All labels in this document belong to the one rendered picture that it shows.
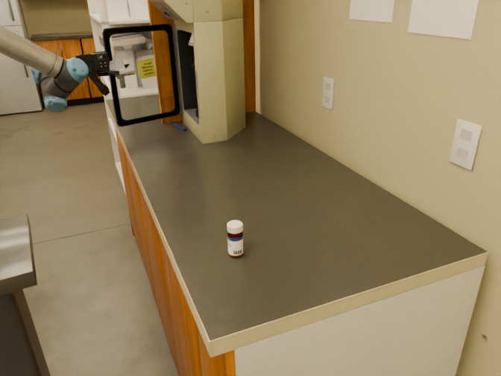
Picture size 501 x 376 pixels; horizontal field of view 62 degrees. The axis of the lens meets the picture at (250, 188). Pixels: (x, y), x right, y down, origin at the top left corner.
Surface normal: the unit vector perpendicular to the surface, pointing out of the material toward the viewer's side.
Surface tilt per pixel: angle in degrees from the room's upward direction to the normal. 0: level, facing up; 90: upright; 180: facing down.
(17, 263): 0
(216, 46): 90
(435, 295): 90
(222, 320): 0
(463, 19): 90
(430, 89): 90
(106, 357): 0
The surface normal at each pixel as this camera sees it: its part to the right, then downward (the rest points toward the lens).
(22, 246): -0.02, -0.90
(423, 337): 0.38, 0.40
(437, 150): -0.92, 0.18
